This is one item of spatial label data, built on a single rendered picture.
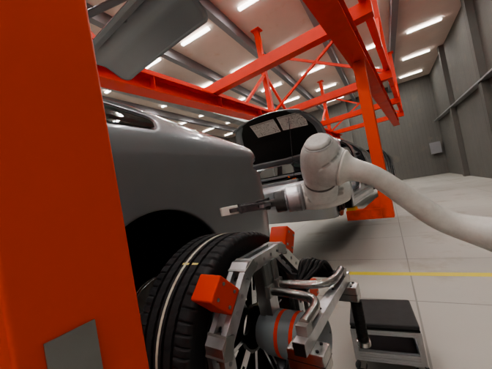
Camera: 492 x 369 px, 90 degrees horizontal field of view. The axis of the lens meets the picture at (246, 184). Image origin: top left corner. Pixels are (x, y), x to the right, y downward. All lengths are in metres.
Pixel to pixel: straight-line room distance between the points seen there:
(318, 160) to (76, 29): 0.56
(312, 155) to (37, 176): 0.56
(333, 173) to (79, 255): 0.58
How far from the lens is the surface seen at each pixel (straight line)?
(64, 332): 0.45
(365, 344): 1.04
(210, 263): 0.78
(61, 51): 0.52
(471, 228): 0.84
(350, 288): 0.95
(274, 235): 1.00
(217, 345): 0.72
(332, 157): 0.69
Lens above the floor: 1.33
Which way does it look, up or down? 1 degrees up
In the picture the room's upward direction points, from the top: 10 degrees counter-clockwise
